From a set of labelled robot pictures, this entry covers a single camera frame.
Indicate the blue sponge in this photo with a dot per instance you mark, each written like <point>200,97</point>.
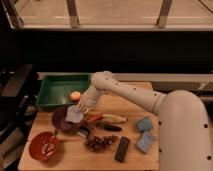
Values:
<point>145,141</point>

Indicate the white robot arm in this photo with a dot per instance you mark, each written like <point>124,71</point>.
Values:
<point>184,132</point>

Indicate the black chair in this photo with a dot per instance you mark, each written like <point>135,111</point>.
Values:
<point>16,92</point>

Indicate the carrot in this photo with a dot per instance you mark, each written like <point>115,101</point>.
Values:
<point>93,118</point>

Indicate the black remote control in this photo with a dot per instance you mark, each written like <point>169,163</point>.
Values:
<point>122,149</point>

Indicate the bunch of grapes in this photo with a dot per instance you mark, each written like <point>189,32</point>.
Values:
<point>97,143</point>

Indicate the apple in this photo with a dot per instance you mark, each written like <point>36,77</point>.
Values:
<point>75,96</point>

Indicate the banana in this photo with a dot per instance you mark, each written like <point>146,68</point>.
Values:
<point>113,118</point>

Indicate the red bowl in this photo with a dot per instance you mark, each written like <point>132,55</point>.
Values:
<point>36,144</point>

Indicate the spoon in red bowl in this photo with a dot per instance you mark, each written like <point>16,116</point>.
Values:
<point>49,145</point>

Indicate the green plastic tray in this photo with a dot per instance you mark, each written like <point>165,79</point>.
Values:
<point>55,90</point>

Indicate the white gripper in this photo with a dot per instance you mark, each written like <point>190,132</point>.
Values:
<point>89,99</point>

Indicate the purple bowl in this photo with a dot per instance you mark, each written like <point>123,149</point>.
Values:
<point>59,120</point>

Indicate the small metal can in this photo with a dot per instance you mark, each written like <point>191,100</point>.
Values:
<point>84,132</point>

